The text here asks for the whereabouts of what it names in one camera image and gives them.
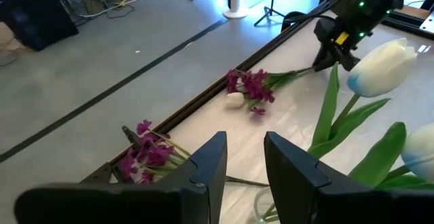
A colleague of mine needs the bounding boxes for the clear glass vase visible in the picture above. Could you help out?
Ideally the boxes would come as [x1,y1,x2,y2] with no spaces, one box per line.
[252,186,282,224]

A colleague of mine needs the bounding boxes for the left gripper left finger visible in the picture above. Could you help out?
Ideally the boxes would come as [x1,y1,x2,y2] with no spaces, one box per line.
[14,131,228,224]

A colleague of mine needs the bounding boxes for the black cable loop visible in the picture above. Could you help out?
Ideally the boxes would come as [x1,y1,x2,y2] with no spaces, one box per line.
[280,0,332,33]

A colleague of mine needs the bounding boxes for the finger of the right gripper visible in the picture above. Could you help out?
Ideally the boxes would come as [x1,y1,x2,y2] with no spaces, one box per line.
[338,48,361,73]
[312,45,339,73]

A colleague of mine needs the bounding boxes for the magenta artificial flower bunch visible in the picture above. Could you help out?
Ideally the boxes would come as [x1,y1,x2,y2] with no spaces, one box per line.
[226,66,316,116]
[118,119,271,187]

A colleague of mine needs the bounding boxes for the white artificial tulip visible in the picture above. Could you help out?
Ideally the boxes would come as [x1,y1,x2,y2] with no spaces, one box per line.
[224,91,245,109]
[307,37,418,160]
[349,122,434,191]

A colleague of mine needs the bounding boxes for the black aluminium table frame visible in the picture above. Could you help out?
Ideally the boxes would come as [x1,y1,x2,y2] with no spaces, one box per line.
[80,0,434,184]

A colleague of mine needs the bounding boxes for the black equipment case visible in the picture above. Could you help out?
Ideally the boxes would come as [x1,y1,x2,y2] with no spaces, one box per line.
[0,0,79,52]

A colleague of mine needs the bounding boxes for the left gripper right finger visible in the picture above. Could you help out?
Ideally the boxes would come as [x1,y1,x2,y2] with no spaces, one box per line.
[264,131,434,224]

